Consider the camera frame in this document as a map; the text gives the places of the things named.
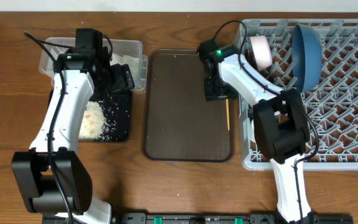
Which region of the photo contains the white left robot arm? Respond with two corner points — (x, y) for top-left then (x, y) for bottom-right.
(11, 28), (134, 223)

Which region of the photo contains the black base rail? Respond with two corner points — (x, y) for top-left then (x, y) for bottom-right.
(41, 211), (354, 224)

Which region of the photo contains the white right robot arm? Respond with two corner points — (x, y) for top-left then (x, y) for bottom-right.
(197, 39), (311, 223)

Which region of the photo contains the grey dishwasher rack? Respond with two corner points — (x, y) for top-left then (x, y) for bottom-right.
(235, 19), (358, 170)

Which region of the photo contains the beige bowl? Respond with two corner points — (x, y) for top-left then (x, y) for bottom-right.
(250, 35), (273, 71)

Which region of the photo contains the wooden chopstick right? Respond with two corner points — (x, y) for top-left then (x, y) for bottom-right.
(225, 99), (230, 131)

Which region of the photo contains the pile of rice scraps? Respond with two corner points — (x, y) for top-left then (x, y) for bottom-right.
(79, 98), (126, 142)

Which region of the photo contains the brown serving tray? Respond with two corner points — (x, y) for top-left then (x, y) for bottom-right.
(142, 49), (234, 162)

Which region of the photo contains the black tray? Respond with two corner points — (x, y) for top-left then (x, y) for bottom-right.
(53, 89), (132, 142)

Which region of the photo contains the white paper napkin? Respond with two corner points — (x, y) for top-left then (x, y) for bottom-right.
(110, 54), (139, 79)

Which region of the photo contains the dark blue plate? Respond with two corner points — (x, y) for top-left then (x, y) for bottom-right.
(291, 24), (323, 93)

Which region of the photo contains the clear plastic bin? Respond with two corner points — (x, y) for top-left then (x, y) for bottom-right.
(39, 37), (148, 91)

